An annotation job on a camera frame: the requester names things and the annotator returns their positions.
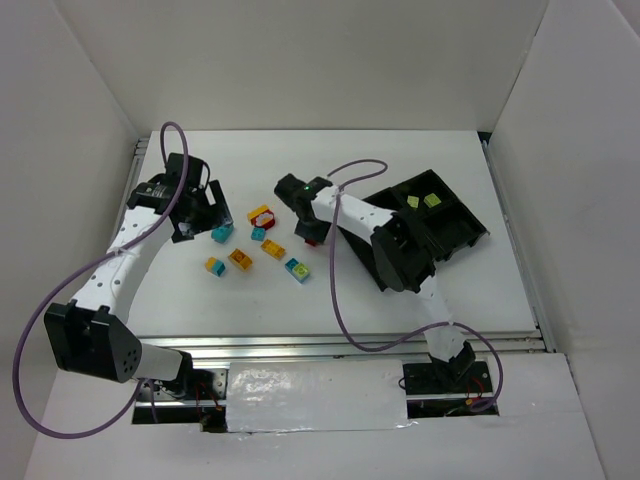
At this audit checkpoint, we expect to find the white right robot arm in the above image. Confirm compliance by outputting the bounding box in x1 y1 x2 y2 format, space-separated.
274 170 487 385

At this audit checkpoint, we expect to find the teal lego under yellow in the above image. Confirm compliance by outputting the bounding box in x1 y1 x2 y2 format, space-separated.
209 260 226 277

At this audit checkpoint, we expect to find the teal small square lego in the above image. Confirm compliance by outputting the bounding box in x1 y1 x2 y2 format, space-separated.
251 227 266 242

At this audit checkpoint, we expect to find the lime green small lego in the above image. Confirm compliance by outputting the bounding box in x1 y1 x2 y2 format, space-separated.
291 263 310 283

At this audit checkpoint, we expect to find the aluminium rail frame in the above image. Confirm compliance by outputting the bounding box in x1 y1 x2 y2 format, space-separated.
128 131 545 422

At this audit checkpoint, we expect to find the yellow long lego brick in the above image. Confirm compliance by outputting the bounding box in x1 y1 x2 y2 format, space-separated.
247 205 270 222

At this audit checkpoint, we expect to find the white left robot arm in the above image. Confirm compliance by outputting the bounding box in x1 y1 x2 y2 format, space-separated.
44 153 232 396

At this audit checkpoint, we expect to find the yellow lego on teal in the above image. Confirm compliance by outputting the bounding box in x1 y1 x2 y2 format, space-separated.
205 257 222 275

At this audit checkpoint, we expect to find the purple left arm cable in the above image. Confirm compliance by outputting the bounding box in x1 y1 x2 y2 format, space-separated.
11 121 191 441

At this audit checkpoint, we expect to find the orange-yellow 2x4 lego brick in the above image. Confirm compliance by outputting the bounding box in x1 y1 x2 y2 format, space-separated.
261 239 286 260

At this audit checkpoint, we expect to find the lime green 2x2 lego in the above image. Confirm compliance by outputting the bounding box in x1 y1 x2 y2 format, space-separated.
407 196 420 210

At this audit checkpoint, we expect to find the white foil cover plate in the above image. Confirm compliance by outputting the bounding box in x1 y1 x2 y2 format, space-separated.
226 359 409 433

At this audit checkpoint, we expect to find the orange rounded lego brick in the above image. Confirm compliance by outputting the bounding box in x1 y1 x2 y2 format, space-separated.
228 248 253 272

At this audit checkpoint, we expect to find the black four-compartment tray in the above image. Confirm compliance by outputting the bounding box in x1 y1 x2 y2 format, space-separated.
341 170 487 293

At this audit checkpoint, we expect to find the teal rounded lego brick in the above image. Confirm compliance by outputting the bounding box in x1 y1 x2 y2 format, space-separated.
211 223 234 244

